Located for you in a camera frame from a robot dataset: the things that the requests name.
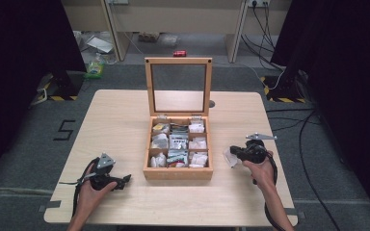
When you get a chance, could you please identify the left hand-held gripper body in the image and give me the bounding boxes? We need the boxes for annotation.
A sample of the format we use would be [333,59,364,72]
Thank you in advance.
[90,152,119,192]

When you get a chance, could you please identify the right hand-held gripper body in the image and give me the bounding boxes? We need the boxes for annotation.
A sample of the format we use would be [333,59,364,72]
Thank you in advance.
[236,132,278,164]

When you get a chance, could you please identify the white tea bag packet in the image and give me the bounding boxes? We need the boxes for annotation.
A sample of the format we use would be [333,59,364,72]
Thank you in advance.
[223,146,244,168]

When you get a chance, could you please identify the wooden compartment box with lid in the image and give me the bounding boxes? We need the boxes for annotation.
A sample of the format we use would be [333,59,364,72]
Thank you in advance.
[143,57,214,181]

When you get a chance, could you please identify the person's right hand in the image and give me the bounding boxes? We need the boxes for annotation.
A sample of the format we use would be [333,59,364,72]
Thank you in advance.
[242,150,279,191]

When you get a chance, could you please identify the person's left hand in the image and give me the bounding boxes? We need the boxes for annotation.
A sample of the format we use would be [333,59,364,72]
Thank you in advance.
[76,163,119,219]

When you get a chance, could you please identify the assortment of small sachets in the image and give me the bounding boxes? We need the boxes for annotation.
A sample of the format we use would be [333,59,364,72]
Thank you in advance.
[149,118,210,168]

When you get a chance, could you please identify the stand base with striped tape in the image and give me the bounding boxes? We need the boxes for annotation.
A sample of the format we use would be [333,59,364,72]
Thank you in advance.
[32,70,85,107]
[259,71,306,104]

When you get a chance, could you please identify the black curtain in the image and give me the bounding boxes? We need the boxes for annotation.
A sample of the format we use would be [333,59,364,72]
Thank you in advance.
[0,0,87,189]
[270,0,370,222]

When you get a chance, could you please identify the clear plastic bag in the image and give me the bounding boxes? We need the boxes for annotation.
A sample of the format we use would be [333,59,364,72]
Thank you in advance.
[160,34,179,46]

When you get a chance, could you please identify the white paper sheet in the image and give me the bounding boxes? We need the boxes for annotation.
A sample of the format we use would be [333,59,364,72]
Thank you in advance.
[86,35,115,55]

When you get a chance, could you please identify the wide beige desk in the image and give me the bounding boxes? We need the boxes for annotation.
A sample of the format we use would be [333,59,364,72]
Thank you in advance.
[104,0,249,64]

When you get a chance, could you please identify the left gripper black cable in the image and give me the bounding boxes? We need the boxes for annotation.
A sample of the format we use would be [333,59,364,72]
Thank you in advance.
[59,157,101,219]

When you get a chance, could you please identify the black floor cable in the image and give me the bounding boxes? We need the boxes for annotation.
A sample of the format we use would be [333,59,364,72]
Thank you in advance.
[265,108,343,231]

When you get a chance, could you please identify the white floor cable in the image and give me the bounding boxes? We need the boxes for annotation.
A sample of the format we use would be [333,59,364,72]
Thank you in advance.
[237,62,286,91]

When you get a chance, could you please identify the bundle of black wall cables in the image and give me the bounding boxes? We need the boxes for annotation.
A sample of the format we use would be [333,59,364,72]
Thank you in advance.
[240,1,286,72]

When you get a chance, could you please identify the wall power socket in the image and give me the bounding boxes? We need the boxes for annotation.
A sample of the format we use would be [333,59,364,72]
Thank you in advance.
[248,0,271,8]

